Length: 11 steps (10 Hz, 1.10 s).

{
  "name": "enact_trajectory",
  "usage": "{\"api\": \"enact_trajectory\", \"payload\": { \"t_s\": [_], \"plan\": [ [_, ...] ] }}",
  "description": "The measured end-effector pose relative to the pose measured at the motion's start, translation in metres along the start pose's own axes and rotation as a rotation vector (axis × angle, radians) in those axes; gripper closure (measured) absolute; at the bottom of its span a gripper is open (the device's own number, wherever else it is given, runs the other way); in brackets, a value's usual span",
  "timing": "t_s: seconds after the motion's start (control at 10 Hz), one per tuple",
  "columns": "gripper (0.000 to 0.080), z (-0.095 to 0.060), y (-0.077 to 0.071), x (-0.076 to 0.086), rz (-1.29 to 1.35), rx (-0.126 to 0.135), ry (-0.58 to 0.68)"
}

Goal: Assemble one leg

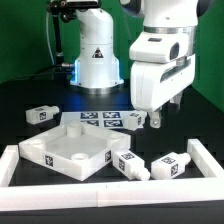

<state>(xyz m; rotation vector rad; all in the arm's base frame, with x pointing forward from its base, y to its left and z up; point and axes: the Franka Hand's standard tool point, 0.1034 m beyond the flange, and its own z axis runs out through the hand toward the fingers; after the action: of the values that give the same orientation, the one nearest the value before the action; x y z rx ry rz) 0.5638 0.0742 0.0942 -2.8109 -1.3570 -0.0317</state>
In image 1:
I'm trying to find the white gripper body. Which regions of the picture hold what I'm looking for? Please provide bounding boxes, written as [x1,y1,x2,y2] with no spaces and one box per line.
[129,32,195,112]

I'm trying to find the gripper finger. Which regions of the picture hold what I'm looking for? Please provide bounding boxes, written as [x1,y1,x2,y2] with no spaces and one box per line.
[170,92,183,113]
[149,111,161,128]

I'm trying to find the white square tabletop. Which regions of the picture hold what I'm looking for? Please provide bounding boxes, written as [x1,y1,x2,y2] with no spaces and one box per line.
[19,121,131,181]

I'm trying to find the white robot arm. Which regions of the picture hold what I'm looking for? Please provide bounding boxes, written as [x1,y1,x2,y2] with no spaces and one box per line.
[71,0,214,128]

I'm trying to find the white fiducial marker sheet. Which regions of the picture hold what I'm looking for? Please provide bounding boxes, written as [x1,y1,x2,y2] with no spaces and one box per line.
[60,110,137,129]

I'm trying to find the white U-shaped fence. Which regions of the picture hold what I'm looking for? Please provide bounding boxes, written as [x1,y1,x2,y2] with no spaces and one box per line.
[0,145,224,212]

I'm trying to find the black camera stand pole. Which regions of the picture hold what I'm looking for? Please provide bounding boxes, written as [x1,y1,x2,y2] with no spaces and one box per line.
[45,0,64,66]

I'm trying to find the grey cable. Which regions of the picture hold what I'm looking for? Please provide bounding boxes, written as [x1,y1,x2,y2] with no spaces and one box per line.
[45,11,56,66]

